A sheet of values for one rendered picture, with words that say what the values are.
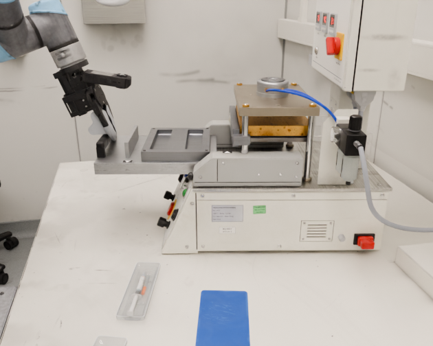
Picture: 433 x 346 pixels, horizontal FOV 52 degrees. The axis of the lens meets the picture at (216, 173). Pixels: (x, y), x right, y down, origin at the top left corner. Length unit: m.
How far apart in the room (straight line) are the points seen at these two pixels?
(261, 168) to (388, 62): 0.35
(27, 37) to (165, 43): 1.49
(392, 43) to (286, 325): 0.60
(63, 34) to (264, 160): 0.54
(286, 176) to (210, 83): 1.63
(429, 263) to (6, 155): 2.23
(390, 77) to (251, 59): 1.68
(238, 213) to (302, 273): 0.20
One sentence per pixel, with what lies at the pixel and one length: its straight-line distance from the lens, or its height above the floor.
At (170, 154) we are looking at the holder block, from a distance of 1.07.
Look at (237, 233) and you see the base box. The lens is 1.07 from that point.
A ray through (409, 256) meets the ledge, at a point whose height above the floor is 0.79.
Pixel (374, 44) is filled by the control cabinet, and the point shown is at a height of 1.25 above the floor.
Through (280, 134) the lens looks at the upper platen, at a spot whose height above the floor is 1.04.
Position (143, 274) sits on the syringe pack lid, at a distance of 1.01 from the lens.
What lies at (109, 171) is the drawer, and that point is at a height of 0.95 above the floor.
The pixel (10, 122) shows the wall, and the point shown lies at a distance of 2.66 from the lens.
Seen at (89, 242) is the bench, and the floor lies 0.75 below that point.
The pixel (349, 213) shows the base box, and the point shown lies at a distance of 1.10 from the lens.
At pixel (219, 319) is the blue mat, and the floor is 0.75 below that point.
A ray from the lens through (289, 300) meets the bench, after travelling 0.98.
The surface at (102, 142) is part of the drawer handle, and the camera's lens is 1.12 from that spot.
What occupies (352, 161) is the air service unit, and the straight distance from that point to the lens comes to 0.94.
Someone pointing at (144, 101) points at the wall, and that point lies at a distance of 2.57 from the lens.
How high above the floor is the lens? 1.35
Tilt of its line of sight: 22 degrees down
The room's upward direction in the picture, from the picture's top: straight up
